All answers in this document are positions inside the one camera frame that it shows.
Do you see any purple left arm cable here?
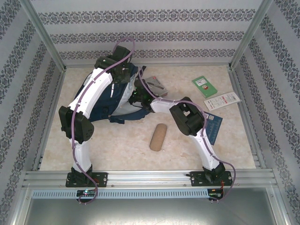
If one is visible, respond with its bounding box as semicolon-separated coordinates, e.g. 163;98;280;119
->
70;37;136;205

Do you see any beige pencil case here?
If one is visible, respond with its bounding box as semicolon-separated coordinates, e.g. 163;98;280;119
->
149;123;167;152

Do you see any navy blue backpack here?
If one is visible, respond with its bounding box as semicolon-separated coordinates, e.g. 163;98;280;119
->
74;63;153;125

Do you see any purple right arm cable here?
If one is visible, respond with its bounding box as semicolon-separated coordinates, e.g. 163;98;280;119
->
138;67;236;203

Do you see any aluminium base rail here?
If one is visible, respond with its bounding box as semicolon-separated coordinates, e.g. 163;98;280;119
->
22;170;275;188

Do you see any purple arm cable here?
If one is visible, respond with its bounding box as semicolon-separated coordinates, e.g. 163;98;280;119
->
70;37;136;205
138;67;236;203

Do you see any aluminium table edge rail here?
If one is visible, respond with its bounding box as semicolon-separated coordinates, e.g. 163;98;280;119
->
31;67;67;171
63;62;232;69
228;67;268;170

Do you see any blue booklet white print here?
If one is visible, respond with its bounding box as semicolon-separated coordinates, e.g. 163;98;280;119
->
203;113;223;146

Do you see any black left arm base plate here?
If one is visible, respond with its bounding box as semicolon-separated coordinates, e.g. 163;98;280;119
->
65;172;108;188

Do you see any slotted grey cable duct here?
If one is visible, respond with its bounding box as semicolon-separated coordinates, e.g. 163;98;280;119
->
31;189;209;200

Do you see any aluminium frame post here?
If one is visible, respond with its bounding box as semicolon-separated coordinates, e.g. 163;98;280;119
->
20;0;68;71
228;0;275;70

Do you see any green notebook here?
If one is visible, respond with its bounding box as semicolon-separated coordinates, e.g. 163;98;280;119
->
191;75;218;99

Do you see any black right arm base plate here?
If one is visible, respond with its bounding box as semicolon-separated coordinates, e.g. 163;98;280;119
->
189;171;234;188

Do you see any white packet red label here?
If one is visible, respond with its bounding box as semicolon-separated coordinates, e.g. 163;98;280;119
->
203;91;241;111

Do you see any grey pen box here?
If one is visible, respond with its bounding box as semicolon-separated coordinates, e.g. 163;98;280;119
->
142;76;169;97

